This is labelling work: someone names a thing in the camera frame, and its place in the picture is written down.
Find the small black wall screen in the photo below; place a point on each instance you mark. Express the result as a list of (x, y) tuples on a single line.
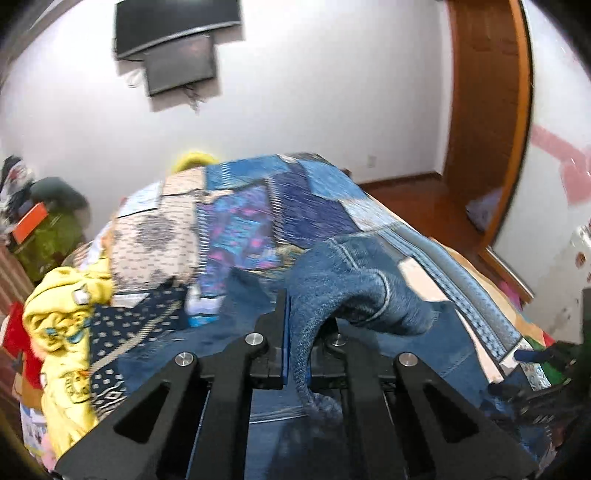
[(182, 64)]

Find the yellow cloth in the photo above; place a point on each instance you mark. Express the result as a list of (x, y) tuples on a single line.
[(194, 159)]

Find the large black wall television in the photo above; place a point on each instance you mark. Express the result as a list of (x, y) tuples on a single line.
[(171, 21)]

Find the white wall socket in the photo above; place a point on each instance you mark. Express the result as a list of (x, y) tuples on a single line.
[(371, 162)]

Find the purple bag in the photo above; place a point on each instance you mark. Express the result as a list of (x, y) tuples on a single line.
[(482, 210)]

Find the wooden door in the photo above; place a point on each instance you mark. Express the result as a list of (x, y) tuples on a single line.
[(489, 115)]

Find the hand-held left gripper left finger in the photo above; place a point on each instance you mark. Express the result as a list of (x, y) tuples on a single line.
[(286, 341)]

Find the red cloth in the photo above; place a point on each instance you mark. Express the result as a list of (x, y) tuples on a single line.
[(21, 350)]

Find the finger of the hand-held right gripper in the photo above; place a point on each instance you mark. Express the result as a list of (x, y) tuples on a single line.
[(498, 388), (524, 356)]

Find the striped brown cloth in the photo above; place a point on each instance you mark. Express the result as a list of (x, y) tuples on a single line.
[(14, 281)]

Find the patchwork denim garment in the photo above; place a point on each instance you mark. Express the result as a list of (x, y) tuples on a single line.
[(300, 207)]

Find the green bag with orange box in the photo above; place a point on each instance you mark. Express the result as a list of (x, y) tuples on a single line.
[(55, 240)]

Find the pink wall sticker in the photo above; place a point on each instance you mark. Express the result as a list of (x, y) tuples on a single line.
[(572, 170)]

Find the orange box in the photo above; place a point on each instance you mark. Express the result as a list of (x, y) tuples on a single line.
[(28, 222)]

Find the pile of mixed clothes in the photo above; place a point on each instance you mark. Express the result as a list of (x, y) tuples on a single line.
[(14, 184)]

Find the yellow printed garment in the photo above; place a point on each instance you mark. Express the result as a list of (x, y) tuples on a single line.
[(60, 323)]

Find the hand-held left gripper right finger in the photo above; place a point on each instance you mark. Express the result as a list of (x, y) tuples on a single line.
[(369, 397)]

